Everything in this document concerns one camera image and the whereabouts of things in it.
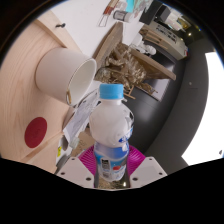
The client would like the brown relief sculpture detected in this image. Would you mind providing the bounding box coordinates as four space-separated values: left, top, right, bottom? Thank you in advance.
92 21 178 102

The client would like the white plaster bust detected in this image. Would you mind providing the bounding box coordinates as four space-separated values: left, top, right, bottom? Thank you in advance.
131 33 158 56

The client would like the long ceiling light strip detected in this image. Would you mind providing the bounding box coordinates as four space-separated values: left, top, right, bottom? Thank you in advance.
181 51 224 166

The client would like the white bottle with blue cap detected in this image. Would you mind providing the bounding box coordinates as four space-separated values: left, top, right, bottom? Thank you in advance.
89 83 135 183

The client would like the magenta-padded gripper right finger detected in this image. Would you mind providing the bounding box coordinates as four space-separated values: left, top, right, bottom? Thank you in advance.
127 145 168 189

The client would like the small paint jar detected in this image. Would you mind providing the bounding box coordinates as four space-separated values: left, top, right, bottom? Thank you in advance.
112 9 133 23

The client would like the white cabinet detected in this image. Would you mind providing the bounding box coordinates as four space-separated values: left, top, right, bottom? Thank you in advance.
146 19 188 61

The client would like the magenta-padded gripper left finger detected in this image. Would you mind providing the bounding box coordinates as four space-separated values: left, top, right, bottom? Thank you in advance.
56 145 98 189

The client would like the light wooden drawing board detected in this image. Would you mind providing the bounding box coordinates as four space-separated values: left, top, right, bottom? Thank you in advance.
0 18 83 161
24 133 64 174

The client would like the paint brush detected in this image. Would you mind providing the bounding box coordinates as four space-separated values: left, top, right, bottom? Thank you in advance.
98 0 119 28

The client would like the flat round red coaster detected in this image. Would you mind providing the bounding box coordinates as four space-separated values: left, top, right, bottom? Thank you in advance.
24 116 48 149

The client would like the white cup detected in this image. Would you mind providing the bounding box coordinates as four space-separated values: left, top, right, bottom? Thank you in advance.
35 46 98 107

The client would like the small yellow tag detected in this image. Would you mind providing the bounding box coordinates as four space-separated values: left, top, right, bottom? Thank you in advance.
55 145 63 158

